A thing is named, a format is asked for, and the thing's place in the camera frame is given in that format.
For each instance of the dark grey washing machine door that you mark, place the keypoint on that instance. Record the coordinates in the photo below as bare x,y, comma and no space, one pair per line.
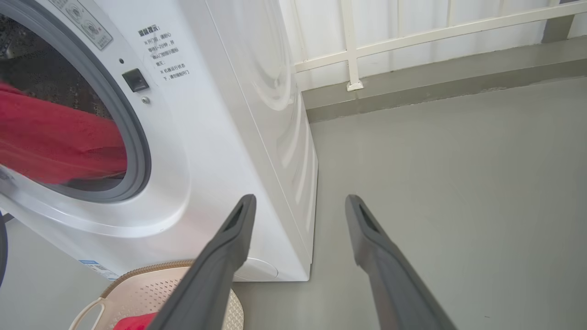
2,247

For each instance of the round white filter cover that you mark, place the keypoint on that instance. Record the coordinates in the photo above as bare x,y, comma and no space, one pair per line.
259,270

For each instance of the white metal railing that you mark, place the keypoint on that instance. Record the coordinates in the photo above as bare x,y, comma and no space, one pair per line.
351,46

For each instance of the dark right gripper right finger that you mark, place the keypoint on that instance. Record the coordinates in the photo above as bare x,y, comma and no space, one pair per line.
394,284

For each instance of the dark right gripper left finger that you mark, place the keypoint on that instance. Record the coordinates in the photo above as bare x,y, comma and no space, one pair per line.
206,284

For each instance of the large red garment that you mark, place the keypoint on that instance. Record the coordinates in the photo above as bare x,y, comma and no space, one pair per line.
59,142

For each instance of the cream perforated laundry basket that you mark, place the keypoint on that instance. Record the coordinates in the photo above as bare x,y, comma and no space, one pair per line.
151,293

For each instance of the black door latch socket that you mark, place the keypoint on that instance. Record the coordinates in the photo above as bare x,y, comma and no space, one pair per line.
135,80

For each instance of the blue energy label sticker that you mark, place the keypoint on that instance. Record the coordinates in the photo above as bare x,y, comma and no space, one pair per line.
98,269

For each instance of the grey warning sticker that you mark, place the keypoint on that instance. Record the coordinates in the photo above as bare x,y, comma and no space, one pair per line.
85,23

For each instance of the white washing machine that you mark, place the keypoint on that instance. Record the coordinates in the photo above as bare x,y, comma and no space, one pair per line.
220,137

